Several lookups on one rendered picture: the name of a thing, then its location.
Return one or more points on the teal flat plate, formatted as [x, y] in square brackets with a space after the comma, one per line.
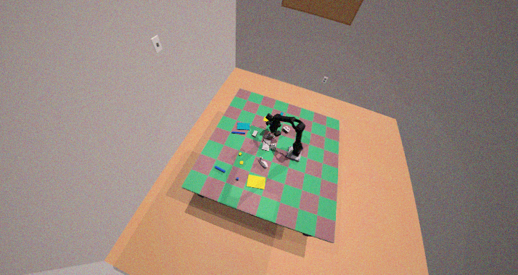
[243, 126]

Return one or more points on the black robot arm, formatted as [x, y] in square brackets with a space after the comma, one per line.
[297, 146]

